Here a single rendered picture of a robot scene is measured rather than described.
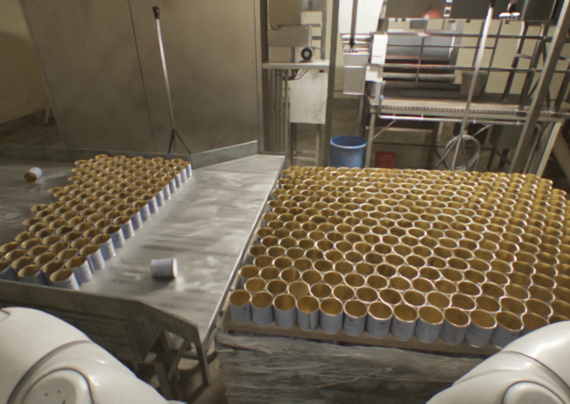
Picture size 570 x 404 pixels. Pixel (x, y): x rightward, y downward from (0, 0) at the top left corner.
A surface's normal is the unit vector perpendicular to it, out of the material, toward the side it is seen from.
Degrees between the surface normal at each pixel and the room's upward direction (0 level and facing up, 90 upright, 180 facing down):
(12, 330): 5
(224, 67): 90
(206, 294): 0
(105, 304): 90
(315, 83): 90
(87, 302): 90
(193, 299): 0
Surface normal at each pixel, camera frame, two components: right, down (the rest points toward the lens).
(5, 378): -0.08, -0.45
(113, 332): -0.15, 0.47
